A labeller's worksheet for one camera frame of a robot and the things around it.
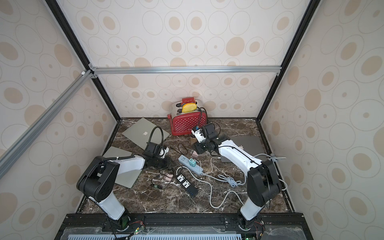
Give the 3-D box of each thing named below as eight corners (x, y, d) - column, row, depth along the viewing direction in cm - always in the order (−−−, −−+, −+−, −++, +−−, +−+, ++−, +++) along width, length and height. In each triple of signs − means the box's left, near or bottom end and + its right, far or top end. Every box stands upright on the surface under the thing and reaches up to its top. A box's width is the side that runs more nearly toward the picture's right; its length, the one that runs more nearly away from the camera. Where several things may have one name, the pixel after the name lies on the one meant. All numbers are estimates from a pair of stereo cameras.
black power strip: (191, 199, 83) (191, 197, 80) (174, 179, 90) (174, 177, 88) (198, 192, 85) (198, 191, 83) (181, 173, 92) (181, 171, 90)
